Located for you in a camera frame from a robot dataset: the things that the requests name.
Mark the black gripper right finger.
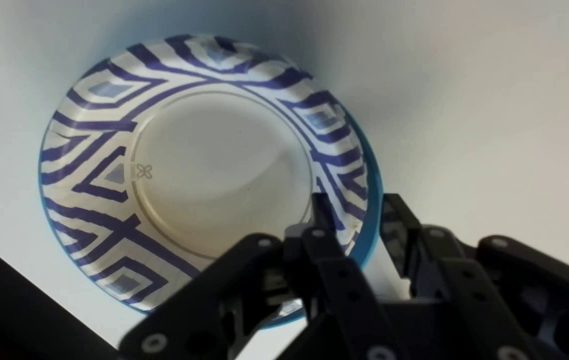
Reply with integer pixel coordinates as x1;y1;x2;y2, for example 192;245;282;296
380;192;569;360

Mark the blue white patterned paper plate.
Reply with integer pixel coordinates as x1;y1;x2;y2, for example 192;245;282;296
39;34;372;314

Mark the blue bowl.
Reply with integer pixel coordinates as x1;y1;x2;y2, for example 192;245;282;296
43;107;384;330

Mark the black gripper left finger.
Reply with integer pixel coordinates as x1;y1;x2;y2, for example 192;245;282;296
121;190;400;360

